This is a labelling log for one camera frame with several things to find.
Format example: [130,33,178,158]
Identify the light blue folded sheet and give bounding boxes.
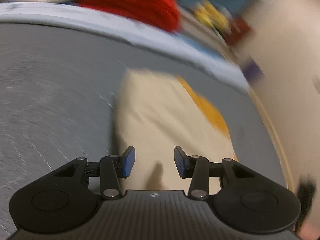
[1,2,249,93]

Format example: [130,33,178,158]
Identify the beige and mustard hooded jacket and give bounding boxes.
[115,70,236,191]

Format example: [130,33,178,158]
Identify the yellow plush toys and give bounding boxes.
[194,0,231,34]

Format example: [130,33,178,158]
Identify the grey quilted mattress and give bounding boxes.
[1,23,285,239]

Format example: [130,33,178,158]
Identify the wooden bed frame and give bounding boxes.
[249,86,296,192]

